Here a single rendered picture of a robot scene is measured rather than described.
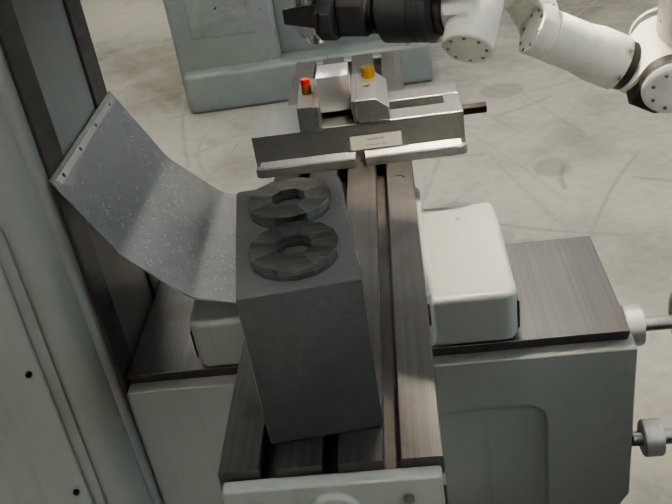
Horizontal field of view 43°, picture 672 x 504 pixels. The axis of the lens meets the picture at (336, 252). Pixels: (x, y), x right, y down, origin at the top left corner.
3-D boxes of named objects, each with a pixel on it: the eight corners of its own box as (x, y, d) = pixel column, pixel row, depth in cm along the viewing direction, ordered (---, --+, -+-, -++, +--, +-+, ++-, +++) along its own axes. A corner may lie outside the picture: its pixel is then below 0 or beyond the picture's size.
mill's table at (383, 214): (404, 80, 192) (401, 46, 188) (453, 527, 87) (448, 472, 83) (302, 92, 194) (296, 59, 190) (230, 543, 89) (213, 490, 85)
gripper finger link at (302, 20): (283, 4, 116) (324, 3, 114) (287, 27, 118) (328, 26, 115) (277, 8, 115) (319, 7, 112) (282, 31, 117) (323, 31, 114)
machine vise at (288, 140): (458, 116, 152) (454, 57, 147) (468, 153, 140) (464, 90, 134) (263, 141, 155) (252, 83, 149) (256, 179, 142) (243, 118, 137)
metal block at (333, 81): (352, 95, 146) (347, 61, 142) (352, 109, 141) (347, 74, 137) (321, 99, 146) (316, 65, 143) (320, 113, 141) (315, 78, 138)
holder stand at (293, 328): (360, 305, 108) (338, 163, 98) (385, 426, 90) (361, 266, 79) (265, 322, 108) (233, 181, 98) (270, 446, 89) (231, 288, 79)
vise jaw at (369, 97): (387, 90, 149) (384, 69, 146) (390, 119, 138) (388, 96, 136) (353, 95, 149) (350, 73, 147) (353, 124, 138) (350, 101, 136)
